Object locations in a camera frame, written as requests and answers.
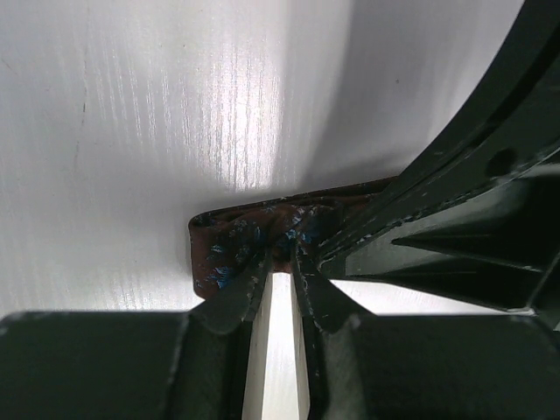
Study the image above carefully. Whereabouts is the brown blue-flowered tie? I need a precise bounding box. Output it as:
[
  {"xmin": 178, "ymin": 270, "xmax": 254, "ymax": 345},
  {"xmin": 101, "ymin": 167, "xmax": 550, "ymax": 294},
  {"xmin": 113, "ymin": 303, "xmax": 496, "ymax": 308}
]
[{"xmin": 188, "ymin": 178, "xmax": 393, "ymax": 300}]

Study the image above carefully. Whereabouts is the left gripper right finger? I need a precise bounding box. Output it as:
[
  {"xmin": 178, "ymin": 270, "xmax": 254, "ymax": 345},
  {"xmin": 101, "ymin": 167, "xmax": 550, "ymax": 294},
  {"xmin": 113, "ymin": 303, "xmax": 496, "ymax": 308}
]
[{"xmin": 291, "ymin": 248, "xmax": 559, "ymax": 419}]

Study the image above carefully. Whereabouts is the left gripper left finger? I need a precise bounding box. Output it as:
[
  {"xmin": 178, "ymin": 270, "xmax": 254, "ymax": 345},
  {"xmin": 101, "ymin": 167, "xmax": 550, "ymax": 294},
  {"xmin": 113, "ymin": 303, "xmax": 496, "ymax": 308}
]
[{"xmin": 1, "ymin": 252, "xmax": 272, "ymax": 419}]

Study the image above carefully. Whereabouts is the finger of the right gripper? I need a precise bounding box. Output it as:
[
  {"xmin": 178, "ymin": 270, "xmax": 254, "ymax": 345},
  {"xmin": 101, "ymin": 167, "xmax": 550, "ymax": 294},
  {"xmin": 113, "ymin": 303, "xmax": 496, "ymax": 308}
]
[{"xmin": 318, "ymin": 1, "xmax": 559, "ymax": 329}]

